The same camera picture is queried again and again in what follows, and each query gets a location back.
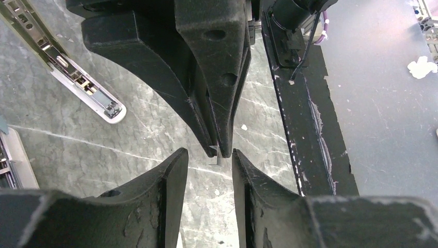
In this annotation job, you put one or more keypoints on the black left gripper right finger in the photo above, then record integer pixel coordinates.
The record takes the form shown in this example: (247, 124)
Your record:
(269, 215)

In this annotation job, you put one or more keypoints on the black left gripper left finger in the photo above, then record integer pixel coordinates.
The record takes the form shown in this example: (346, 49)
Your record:
(144, 212)

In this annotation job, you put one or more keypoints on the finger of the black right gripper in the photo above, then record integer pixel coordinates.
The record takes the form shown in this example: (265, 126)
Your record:
(156, 55)
(216, 32)

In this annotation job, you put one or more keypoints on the small metal staple strip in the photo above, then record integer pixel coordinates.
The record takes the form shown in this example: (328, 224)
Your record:
(217, 160)

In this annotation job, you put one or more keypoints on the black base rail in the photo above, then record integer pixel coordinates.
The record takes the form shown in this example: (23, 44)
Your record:
(317, 149)

